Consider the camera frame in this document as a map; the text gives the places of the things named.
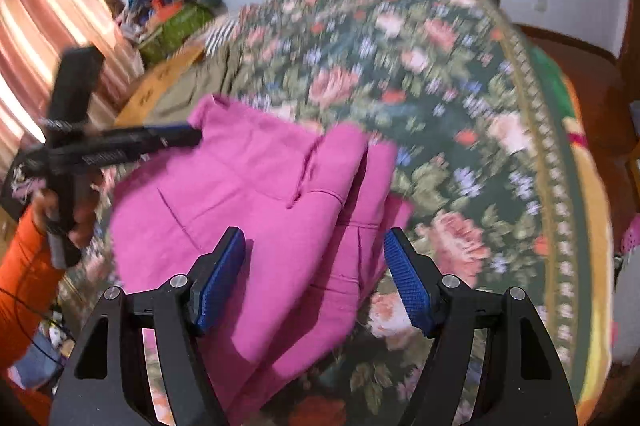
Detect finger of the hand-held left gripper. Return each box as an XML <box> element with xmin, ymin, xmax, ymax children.
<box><xmin>117</xmin><ymin>125</ymin><xmax>203</xmax><ymax>158</ymax></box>

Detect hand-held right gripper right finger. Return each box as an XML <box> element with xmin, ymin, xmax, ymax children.
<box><xmin>383</xmin><ymin>227</ymin><xmax>581</xmax><ymax>426</ymax></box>

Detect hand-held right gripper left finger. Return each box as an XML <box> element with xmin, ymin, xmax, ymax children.
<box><xmin>50</xmin><ymin>226</ymin><xmax>247</xmax><ymax>426</ymax></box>

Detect pink pants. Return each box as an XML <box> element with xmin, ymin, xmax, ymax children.
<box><xmin>109</xmin><ymin>94</ymin><xmax>416</xmax><ymax>424</ymax></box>

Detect person's left forearm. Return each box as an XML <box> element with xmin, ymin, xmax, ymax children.
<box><xmin>0</xmin><ymin>206</ymin><xmax>68</xmax><ymax>372</ymax></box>

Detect khaki pants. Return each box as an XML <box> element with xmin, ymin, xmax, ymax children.
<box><xmin>150</xmin><ymin>41</ymin><xmax>251</xmax><ymax>117</ymax></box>

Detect person's left hand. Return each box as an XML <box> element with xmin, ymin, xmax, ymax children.
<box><xmin>31</xmin><ymin>173</ymin><xmax>105</xmax><ymax>257</ymax></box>

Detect striped pink curtain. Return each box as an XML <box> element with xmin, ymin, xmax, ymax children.
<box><xmin>0</xmin><ymin>0</ymin><xmax>146</xmax><ymax>167</ymax></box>

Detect green patterned bag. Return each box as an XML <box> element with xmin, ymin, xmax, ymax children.
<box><xmin>137</xmin><ymin>4</ymin><xmax>221</xmax><ymax>67</ymax></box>

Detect orange green bed sheet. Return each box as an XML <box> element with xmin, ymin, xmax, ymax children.
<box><xmin>530</xmin><ymin>46</ymin><xmax>618</xmax><ymax>407</ymax></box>

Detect pink slipper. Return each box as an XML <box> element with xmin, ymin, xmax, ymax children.
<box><xmin>620</xmin><ymin>225</ymin><xmax>640</xmax><ymax>253</ymax></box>

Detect dark floral blanket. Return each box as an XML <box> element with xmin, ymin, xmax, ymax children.
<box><xmin>60</xmin><ymin>0</ymin><xmax>616</xmax><ymax>426</ymax></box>

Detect thin black cable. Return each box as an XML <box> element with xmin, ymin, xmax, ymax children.
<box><xmin>0</xmin><ymin>289</ymin><xmax>68</xmax><ymax>364</ymax></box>

